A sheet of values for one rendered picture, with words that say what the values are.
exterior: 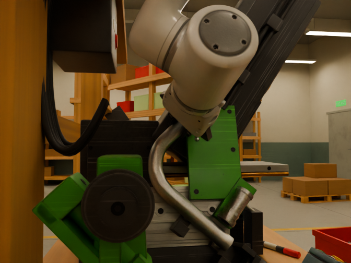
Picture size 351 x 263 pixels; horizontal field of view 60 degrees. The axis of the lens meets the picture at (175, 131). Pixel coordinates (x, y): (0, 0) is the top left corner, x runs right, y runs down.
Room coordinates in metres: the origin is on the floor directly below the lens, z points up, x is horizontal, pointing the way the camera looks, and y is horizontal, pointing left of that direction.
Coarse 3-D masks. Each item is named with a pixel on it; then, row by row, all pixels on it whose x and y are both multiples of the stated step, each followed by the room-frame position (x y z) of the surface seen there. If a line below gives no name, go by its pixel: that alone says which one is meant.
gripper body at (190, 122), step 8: (168, 88) 0.51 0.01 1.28; (168, 96) 0.52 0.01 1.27; (168, 104) 0.55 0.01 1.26; (176, 112) 0.54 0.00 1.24; (184, 112) 0.51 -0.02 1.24; (208, 112) 0.49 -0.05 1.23; (216, 112) 0.49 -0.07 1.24; (184, 120) 0.54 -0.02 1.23; (192, 120) 0.51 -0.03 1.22; (200, 120) 0.50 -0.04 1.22; (208, 120) 0.50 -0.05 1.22; (192, 128) 0.55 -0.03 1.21; (200, 128) 0.52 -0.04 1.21; (200, 136) 0.56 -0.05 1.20
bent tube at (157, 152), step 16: (176, 128) 0.62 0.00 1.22; (160, 144) 0.61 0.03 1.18; (160, 160) 0.60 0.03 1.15; (160, 176) 0.59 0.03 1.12; (160, 192) 0.59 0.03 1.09; (176, 192) 0.59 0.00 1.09; (176, 208) 0.59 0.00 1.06; (192, 208) 0.59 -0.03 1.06; (208, 224) 0.58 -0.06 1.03; (224, 240) 0.58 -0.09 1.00
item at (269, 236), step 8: (264, 232) 0.99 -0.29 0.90; (272, 232) 0.99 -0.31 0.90; (264, 240) 0.91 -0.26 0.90; (272, 240) 0.91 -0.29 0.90; (280, 240) 0.91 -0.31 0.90; (288, 240) 0.92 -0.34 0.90; (264, 248) 0.84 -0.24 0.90; (296, 248) 0.84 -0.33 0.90; (264, 256) 0.78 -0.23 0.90; (272, 256) 0.78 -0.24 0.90; (280, 256) 0.78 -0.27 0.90; (288, 256) 0.78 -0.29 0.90; (304, 256) 0.78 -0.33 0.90
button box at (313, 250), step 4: (312, 248) 0.68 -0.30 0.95; (308, 252) 0.68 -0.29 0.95; (312, 252) 0.67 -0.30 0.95; (316, 252) 0.66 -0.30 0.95; (320, 252) 0.65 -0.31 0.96; (308, 256) 0.67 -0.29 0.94; (312, 256) 0.66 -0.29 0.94; (316, 256) 0.66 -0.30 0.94; (320, 256) 0.64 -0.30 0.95; (324, 256) 0.63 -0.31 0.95; (328, 256) 0.63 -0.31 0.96; (304, 260) 0.68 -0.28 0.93; (308, 260) 0.67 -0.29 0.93; (312, 260) 0.66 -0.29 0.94; (316, 260) 0.65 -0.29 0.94; (320, 260) 0.64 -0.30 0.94; (324, 260) 0.63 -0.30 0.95; (328, 260) 0.62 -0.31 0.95; (332, 260) 0.61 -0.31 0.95; (336, 260) 0.62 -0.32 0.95
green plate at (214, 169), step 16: (224, 112) 0.69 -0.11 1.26; (224, 128) 0.68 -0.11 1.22; (192, 144) 0.66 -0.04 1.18; (208, 144) 0.66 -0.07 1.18; (224, 144) 0.67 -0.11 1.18; (192, 160) 0.65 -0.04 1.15; (208, 160) 0.65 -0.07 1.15; (224, 160) 0.66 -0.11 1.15; (192, 176) 0.64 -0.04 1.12; (208, 176) 0.64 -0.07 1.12; (224, 176) 0.65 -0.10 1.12; (240, 176) 0.65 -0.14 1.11; (192, 192) 0.63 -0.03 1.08; (208, 192) 0.63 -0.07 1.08; (224, 192) 0.64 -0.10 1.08
